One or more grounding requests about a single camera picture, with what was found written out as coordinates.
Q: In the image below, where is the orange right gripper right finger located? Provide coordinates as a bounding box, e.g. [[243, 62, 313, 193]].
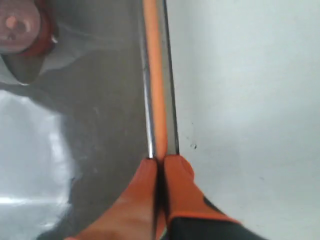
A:
[[162, 154, 268, 240]]

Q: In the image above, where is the steel two-compartment lunch box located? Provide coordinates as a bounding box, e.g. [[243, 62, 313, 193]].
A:
[[0, 0, 181, 240]]

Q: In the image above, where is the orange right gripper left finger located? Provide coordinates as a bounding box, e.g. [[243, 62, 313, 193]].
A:
[[75, 159, 157, 240]]

